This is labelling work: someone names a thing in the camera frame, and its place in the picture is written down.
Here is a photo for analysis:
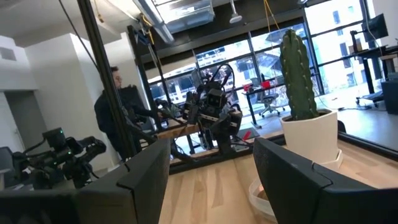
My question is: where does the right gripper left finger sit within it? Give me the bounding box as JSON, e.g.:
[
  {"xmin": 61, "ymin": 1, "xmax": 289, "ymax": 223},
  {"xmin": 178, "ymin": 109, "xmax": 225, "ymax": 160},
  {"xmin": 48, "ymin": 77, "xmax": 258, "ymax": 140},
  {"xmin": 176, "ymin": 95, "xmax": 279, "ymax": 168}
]
[{"xmin": 0, "ymin": 138, "xmax": 171, "ymax": 224}]

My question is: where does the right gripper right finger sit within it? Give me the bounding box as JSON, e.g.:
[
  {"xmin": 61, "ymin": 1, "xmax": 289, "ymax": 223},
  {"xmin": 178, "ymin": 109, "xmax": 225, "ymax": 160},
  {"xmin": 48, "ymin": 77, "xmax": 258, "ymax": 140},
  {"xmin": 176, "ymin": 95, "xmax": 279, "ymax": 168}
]
[{"xmin": 252, "ymin": 138, "xmax": 398, "ymax": 224}]

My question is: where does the clear plastic tupperware container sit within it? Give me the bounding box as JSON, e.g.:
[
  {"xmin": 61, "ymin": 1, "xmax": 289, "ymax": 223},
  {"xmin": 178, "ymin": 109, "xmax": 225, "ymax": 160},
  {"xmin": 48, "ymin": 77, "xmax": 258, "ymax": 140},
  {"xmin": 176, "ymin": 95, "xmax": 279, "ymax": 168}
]
[{"xmin": 248, "ymin": 178, "xmax": 278, "ymax": 223}]

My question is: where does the white hexagonal plant pot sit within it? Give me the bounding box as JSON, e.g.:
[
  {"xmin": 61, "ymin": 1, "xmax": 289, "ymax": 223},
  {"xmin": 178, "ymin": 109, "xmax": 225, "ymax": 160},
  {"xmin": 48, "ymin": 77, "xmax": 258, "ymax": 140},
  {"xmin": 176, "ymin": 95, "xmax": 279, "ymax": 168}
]
[{"xmin": 279, "ymin": 108, "xmax": 345, "ymax": 171}]

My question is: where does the person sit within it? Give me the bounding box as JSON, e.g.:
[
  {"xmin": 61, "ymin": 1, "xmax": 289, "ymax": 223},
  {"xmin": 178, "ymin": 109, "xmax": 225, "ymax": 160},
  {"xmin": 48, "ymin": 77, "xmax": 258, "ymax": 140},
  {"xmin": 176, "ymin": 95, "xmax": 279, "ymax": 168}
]
[{"xmin": 94, "ymin": 65, "xmax": 162, "ymax": 160}]

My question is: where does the dark floor mat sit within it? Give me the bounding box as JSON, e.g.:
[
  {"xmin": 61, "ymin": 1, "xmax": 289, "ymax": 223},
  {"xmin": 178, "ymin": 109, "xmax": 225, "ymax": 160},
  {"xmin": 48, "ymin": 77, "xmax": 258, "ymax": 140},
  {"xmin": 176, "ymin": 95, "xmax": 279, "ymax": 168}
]
[{"xmin": 236, "ymin": 126, "xmax": 261, "ymax": 141}]

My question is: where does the gray office chair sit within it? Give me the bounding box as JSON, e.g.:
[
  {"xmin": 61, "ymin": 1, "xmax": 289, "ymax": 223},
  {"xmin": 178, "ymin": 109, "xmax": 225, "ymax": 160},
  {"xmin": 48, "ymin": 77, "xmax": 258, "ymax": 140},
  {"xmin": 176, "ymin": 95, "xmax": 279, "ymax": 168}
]
[{"xmin": 258, "ymin": 92, "xmax": 286, "ymax": 119}]

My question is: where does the wooden background table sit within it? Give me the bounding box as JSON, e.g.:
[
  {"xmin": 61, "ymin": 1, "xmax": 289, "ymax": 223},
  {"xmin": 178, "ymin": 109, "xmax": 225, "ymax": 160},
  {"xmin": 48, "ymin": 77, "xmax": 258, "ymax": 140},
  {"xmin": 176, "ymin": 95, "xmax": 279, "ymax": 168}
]
[{"xmin": 154, "ymin": 123, "xmax": 201, "ymax": 140}]

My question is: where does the green cactus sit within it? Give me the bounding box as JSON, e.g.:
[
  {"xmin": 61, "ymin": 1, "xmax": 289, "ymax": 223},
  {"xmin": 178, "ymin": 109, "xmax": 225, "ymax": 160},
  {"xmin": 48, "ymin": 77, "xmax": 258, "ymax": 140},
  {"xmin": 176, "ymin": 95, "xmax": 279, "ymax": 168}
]
[{"xmin": 279, "ymin": 29, "xmax": 320, "ymax": 121}]

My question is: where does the dark storage bin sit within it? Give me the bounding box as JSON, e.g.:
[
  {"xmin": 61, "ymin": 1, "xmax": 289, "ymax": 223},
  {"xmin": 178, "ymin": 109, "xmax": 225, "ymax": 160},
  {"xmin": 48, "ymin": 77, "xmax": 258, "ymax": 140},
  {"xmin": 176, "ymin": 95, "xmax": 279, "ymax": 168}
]
[{"xmin": 381, "ymin": 73, "xmax": 398, "ymax": 116}]

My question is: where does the black standing desk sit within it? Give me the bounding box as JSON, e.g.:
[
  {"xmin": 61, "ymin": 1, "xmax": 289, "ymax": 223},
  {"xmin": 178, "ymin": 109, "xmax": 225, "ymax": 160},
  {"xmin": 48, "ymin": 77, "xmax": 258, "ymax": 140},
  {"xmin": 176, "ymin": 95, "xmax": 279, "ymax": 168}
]
[{"xmin": 349, "ymin": 29, "xmax": 398, "ymax": 105}]

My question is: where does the black computer monitor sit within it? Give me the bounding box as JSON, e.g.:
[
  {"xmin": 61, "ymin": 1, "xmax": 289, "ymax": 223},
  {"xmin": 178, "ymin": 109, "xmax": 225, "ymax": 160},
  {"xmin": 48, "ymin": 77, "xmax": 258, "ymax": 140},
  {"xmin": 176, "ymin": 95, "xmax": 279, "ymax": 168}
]
[{"xmin": 361, "ymin": 13, "xmax": 389, "ymax": 44}]

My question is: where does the white pendant lamp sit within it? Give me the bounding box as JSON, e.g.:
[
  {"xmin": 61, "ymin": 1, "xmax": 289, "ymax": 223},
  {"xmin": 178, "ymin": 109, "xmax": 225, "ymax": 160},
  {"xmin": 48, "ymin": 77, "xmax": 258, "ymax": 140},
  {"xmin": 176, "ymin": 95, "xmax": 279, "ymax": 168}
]
[{"xmin": 229, "ymin": 0, "xmax": 243, "ymax": 24}]

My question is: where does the clear ceiling light panel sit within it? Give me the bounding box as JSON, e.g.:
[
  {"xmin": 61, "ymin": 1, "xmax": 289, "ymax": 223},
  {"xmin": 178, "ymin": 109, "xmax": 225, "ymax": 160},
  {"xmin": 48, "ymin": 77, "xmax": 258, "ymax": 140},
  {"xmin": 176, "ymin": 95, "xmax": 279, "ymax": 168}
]
[{"xmin": 155, "ymin": 0, "xmax": 216, "ymax": 34}]

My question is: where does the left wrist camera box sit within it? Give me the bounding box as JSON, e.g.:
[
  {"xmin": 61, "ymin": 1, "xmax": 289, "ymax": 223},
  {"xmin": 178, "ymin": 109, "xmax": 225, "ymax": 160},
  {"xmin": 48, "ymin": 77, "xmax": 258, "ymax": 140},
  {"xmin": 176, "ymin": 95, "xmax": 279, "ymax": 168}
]
[{"xmin": 42, "ymin": 127, "xmax": 67, "ymax": 151}]

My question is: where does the black upright frame post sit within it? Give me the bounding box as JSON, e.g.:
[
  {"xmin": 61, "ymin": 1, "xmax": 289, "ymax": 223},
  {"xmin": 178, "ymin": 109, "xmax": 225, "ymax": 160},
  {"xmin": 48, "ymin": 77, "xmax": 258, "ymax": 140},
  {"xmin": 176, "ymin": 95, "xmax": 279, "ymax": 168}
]
[
  {"xmin": 127, "ymin": 24, "xmax": 164, "ymax": 131},
  {"xmin": 76, "ymin": 0, "xmax": 139, "ymax": 159}
]

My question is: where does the gray wall vent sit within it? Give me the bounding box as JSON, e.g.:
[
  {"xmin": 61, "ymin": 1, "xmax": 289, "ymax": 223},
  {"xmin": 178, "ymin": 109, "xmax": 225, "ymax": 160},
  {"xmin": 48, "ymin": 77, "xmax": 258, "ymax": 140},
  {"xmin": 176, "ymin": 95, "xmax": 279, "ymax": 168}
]
[{"xmin": 0, "ymin": 46, "xmax": 17, "ymax": 62}]

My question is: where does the silver ceiling duct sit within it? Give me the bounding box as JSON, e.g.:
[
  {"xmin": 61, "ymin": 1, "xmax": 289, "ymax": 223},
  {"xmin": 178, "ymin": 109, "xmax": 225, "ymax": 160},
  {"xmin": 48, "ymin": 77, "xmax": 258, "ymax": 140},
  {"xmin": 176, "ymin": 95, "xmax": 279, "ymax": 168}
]
[{"xmin": 133, "ymin": 0, "xmax": 175, "ymax": 44}]

